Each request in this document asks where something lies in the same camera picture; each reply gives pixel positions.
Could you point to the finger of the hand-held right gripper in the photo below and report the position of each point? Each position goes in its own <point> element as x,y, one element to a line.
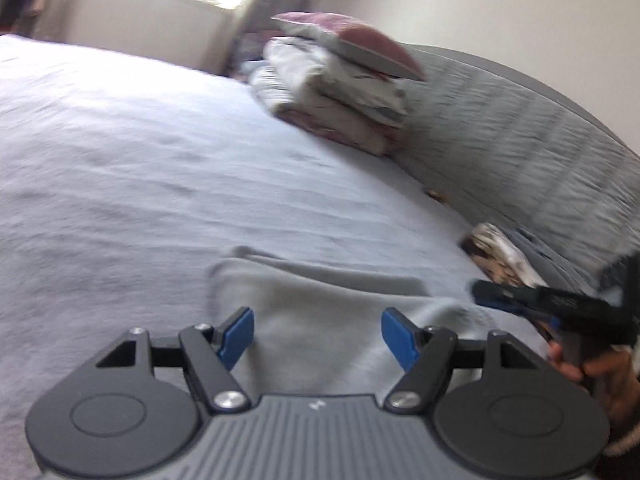
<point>500,291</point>
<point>525,312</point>

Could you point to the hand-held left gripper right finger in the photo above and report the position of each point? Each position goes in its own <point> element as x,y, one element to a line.
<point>400,337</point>

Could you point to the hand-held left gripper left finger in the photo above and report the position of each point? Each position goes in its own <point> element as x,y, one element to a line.
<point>237,335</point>

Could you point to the grey sweatshirt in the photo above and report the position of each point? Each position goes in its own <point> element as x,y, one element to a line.
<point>325,300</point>

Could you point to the person's right forearm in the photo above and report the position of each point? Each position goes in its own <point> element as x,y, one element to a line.
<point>625,445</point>

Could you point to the person's right hand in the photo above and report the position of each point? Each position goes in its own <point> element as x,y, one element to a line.
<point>612,375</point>

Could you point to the brown and cream printed cloth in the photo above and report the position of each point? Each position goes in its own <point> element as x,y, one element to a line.
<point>500,257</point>

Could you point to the grey cushion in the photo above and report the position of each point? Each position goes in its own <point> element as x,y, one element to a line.
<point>555,265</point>

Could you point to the small brown object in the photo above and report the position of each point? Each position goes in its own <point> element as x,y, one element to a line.
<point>435,195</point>

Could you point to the grey padded headboard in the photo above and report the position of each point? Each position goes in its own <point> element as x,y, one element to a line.
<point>525,135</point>

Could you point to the grey bed blanket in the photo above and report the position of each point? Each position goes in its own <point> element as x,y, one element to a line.
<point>125,160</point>

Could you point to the folded grey quilt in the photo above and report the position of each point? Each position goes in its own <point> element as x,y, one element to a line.
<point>340,105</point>

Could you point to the grey and pink pillows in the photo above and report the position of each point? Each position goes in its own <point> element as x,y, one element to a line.
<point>252,65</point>

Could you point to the pink and grey pillow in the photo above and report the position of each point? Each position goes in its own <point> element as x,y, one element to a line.
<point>365,42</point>

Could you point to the patterned beige curtain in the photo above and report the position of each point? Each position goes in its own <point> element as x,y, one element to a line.
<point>280,0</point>

